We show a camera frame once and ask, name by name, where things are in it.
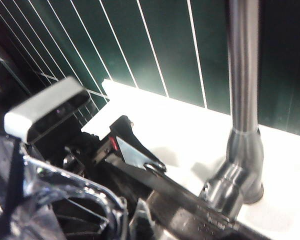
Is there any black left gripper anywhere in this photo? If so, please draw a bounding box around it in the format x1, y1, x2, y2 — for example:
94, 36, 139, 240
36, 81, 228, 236
64, 114, 167, 176

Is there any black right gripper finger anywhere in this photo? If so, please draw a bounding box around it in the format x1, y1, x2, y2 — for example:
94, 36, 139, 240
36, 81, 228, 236
129, 197, 157, 240

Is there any clear faceted glass mug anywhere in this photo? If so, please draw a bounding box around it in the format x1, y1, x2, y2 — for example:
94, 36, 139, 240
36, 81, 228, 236
0, 149, 130, 240

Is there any black granite sink basin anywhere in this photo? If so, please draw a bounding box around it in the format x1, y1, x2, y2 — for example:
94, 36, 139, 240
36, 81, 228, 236
99, 154, 273, 240

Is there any chrome sink faucet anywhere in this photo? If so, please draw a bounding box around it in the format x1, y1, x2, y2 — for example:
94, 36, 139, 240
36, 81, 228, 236
224, 0, 265, 205

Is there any white countertop backsplash ledge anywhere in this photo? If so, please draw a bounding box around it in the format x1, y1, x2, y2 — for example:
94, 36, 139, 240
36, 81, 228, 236
101, 78, 300, 156

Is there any grey faucet lever handle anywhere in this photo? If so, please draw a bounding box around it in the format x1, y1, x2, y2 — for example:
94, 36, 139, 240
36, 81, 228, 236
148, 162, 244, 226

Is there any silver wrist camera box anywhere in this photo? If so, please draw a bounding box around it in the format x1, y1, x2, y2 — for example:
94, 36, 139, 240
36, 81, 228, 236
3, 76, 91, 145

